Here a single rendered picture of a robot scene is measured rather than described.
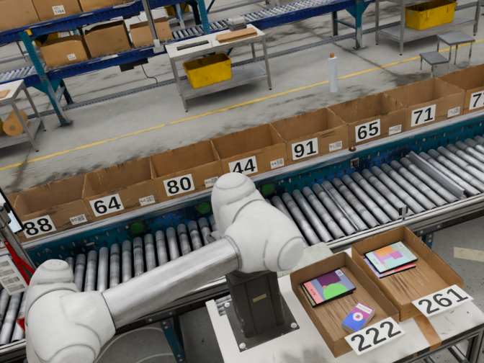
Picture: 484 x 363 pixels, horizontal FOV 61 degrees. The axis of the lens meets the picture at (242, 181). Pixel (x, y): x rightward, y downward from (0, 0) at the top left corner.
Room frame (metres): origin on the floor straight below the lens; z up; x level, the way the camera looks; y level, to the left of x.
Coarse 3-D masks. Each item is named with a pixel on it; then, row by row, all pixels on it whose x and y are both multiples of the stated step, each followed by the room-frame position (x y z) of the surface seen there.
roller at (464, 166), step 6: (438, 150) 2.11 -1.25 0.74; (444, 150) 2.08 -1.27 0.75; (444, 156) 2.05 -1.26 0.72; (450, 156) 2.01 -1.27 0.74; (456, 156) 1.99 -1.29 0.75; (456, 162) 1.95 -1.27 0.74; (462, 162) 1.92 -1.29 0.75; (462, 168) 1.89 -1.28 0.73; (468, 168) 1.86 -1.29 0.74; (474, 168) 1.84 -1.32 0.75; (474, 174) 1.80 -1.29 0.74; (480, 174) 1.77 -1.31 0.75; (480, 180) 1.75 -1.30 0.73
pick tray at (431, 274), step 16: (368, 240) 1.36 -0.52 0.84; (384, 240) 1.38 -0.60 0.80; (400, 240) 1.39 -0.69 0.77; (416, 240) 1.31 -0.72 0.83; (352, 256) 1.34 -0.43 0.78; (416, 256) 1.28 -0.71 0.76; (432, 256) 1.20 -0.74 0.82; (368, 272) 1.20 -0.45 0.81; (400, 272) 1.21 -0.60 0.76; (416, 272) 1.19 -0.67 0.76; (432, 272) 1.17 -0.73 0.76; (448, 272) 1.11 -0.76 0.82; (384, 288) 1.08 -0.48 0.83; (400, 288) 1.13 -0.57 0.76; (416, 288) 1.11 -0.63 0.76; (432, 288) 1.09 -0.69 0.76; (400, 304) 0.98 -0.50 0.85; (400, 320) 0.98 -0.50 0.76
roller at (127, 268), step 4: (124, 244) 1.81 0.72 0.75; (128, 244) 1.81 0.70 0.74; (124, 248) 1.77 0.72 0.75; (128, 248) 1.77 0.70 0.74; (124, 252) 1.74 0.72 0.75; (128, 252) 1.74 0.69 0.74; (124, 256) 1.71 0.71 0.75; (128, 256) 1.71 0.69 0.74; (124, 260) 1.68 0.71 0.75; (128, 260) 1.68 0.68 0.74; (124, 264) 1.65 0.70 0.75; (128, 264) 1.64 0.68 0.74; (124, 268) 1.62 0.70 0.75; (128, 268) 1.61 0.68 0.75; (124, 272) 1.58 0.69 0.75; (128, 272) 1.58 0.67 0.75; (124, 276) 1.56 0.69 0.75; (128, 276) 1.55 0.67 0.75; (132, 276) 1.58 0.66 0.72; (124, 280) 1.53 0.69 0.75
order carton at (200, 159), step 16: (192, 144) 2.27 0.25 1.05; (208, 144) 2.28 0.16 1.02; (160, 160) 2.24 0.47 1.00; (176, 160) 2.25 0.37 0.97; (192, 160) 2.27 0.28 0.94; (208, 160) 2.28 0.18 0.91; (160, 176) 1.96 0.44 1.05; (176, 176) 1.97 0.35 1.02; (192, 176) 1.98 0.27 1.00; (208, 176) 1.99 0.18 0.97; (160, 192) 1.95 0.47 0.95; (192, 192) 1.98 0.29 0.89
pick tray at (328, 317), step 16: (336, 256) 1.30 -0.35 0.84; (304, 272) 1.27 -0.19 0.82; (320, 272) 1.28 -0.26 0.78; (352, 272) 1.26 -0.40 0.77; (368, 288) 1.14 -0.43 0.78; (304, 304) 1.12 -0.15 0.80; (336, 304) 1.11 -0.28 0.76; (352, 304) 1.10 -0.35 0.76; (368, 304) 1.08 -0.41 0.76; (384, 304) 1.03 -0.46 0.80; (320, 320) 0.99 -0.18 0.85; (336, 320) 1.04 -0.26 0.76; (336, 336) 0.97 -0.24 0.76; (336, 352) 0.89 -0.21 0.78
